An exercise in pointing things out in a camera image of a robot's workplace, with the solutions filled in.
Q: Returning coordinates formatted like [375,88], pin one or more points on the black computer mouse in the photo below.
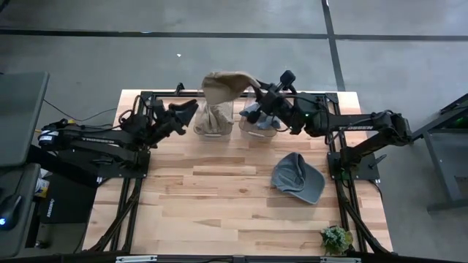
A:
[9,210]

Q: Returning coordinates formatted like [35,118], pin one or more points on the small green potted plant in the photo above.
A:
[336,239]

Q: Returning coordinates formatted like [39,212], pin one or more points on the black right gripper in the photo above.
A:
[278,107]

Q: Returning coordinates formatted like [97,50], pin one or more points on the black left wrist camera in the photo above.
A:
[158,107]

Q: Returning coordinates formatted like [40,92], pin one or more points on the silver metal bracket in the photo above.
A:
[136,259]
[340,260]

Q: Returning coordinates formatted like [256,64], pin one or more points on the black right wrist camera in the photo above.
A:
[288,77]

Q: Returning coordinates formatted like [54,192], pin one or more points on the grey flat panel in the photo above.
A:
[22,117]

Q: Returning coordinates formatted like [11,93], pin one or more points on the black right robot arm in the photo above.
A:
[351,128]

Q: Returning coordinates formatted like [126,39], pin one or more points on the black computer case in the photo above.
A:
[69,201]

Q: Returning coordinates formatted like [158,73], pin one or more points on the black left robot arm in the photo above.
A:
[102,140]

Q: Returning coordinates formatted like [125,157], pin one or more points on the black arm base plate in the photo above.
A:
[109,172]
[362,172]

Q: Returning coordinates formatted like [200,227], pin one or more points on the grey metal table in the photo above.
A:
[446,160]

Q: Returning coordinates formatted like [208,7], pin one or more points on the beige baseball cap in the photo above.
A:
[226,85]

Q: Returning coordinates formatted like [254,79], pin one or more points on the black metal table frame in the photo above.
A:
[168,94]

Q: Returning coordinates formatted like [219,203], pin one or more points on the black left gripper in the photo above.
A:
[170,124]

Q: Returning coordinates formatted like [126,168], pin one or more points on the grey side desk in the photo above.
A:
[22,241]

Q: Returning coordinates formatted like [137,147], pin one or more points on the grey baseball cap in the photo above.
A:
[268,122]
[298,179]

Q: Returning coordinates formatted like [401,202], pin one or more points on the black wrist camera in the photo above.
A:
[158,107]
[288,77]

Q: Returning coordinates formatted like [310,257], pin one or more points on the small yellow white container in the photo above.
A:
[42,188]

